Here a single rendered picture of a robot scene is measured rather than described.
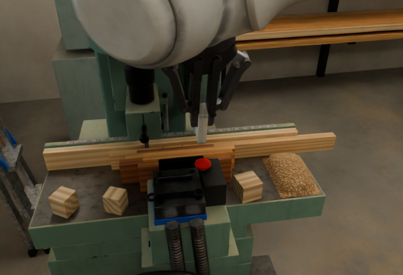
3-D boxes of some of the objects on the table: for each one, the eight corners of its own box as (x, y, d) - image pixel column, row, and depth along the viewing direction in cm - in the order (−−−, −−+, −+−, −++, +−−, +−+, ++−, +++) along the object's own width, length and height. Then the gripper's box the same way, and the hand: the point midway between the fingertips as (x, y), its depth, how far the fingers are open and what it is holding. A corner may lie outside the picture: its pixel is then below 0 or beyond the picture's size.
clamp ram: (162, 219, 68) (160, 184, 64) (161, 193, 75) (158, 159, 70) (208, 214, 70) (209, 178, 65) (202, 189, 76) (202, 154, 71)
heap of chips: (280, 198, 74) (283, 184, 72) (261, 158, 86) (262, 145, 84) (321, 193, 75) (324, 180, 73) (297, 154, 87) (298, 142, 85)
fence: (48, 165, 83) (43, 146, 81) (50, 161, 85) (45, 142, 82) (292, 144, 91) (295, 125, 88) (290, 140, 93) (292, 122, 90)
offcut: (112, 201, 73) (110, 186, 71) (129, 204, 73) (126, 189, 70) (104, 212, 71) (101, 196, 69) (121, 215, 70) (119, 200, 68)
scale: (66, 144, 81) (66, 144, 81) (67, 141, 82) (67, 141, 82) (276, 127, 88) (276, 126, 88) (274, 124, 89) (274, 123, 89)
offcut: (250, 184, 78) (252, 169, 75) (261, 198, 74) (263, 183, 72) (232, 190, 76) (233, 175, 74) (242, 204, 73) (243, 189, 70)
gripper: (252, -4, 48) (232, 120, 65) (155, -1, 46) (161, 124, 63) (267, 26, 43) (241, 151, 60) (158, 30, 41) (164, 157, 58)
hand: (201, 124), depth 59 cm, fingers closed
